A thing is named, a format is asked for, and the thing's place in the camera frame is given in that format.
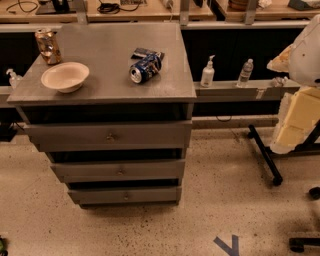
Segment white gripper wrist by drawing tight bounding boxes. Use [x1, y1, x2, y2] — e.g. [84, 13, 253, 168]
[270, 87, 320, 154]

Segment grey drawer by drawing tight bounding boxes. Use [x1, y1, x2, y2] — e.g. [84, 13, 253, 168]
[51, 159, 185, 183]
[68, 186, 182, 205]
[25, 121, 192, 152]

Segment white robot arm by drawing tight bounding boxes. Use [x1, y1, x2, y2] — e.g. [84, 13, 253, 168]
[267, 15, 320, 154]

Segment grey drawer cabinet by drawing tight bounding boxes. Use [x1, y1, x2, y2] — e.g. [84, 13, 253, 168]
[6, 21, 198, 210]

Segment grey bottom drawer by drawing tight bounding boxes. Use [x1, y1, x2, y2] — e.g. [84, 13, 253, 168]
[68, 186, 182, 205]

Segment grey top drawer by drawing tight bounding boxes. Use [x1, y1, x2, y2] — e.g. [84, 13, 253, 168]
[25, 121, 192, 152]

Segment crumpled plastic wrapper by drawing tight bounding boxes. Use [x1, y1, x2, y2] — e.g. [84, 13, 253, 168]
[271, 76, 289, 87]

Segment clear water bottle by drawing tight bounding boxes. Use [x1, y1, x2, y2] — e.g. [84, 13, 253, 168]
[237, 59, 254, 88]

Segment white pump bottle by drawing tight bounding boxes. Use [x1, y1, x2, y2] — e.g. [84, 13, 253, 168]
[200, 55, 215, 88]

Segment black chair caster base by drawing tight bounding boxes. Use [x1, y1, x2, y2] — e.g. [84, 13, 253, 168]
[289, 187, 320, 253]

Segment blue pepsi can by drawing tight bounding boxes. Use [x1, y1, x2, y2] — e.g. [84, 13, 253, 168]
[129, 54, 162, 84]

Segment dark snack packet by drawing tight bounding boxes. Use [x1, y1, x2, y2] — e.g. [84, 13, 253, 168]
[131, 48, 165, 60]

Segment white bowl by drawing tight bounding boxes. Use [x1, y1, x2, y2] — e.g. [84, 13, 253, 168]
[41, 62, 90, 93]

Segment orange soda can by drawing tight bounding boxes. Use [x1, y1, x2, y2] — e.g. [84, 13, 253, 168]
[35, 28, 62, 65]

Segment clear pump bottle left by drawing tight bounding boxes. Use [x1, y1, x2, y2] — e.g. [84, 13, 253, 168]
[6, 68, 22, 89]

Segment black cable on desk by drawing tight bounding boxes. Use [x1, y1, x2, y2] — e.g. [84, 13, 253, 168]
[96, 0, 143, 15]

